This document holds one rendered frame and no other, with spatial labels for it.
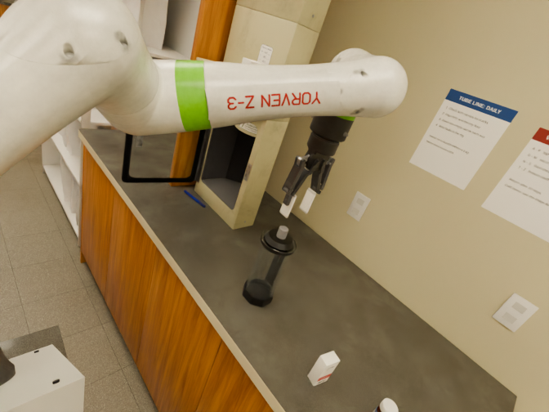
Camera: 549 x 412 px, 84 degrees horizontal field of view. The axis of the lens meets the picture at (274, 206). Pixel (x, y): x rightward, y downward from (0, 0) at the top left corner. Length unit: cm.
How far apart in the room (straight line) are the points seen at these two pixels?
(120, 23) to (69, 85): 9
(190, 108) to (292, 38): 59
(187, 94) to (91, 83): 16
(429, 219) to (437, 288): 26
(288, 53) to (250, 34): 20
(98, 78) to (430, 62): 109
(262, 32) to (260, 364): 101
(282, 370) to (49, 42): 80
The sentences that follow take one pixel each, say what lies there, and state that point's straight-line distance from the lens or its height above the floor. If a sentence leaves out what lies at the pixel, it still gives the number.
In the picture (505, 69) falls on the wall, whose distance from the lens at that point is 122.
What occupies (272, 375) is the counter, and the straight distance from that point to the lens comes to 88.
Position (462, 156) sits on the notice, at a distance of 121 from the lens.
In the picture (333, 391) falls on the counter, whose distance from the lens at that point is 93.
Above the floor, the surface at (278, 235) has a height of 119.
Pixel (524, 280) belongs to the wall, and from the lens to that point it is 125.
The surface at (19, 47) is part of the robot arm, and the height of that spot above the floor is 156.
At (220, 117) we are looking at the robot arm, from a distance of 54.
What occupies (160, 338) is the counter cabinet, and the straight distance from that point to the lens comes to 143.
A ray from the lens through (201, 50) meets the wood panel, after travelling 131.
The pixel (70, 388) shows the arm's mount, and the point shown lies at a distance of 56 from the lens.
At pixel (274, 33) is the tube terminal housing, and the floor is 167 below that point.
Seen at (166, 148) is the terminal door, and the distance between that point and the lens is 132.
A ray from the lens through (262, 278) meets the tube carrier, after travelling 92.
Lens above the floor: 165
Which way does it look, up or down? 27 degrees down
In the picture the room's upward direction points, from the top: 21 degrees clockwise
